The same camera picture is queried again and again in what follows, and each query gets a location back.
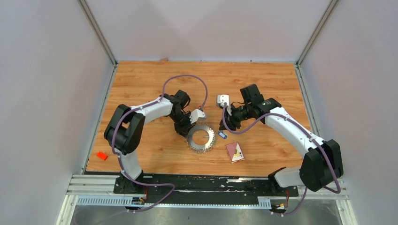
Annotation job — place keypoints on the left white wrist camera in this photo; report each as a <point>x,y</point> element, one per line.
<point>197,115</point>

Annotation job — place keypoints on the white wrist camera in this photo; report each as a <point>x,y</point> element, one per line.
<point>197,115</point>
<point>224,101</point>

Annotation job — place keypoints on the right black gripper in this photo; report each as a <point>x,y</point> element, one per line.
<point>229,118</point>

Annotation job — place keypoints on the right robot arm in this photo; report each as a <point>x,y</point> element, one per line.
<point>322,161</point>

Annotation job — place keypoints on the white slotted cable duct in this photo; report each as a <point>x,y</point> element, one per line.
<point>91,200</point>

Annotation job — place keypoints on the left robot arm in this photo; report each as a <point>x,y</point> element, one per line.
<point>124,131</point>

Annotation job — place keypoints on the metal disc with keyrings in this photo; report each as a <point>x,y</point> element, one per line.
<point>201,138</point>

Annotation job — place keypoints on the small orange cube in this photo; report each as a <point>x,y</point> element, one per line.
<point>103,156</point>

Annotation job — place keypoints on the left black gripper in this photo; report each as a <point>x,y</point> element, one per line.
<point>183,131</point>

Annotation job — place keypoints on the playing card box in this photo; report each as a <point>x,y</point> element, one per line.
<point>234,152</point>

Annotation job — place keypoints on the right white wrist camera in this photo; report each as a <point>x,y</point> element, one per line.
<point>224,101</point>

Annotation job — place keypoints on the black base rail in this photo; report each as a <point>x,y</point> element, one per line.
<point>177,188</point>

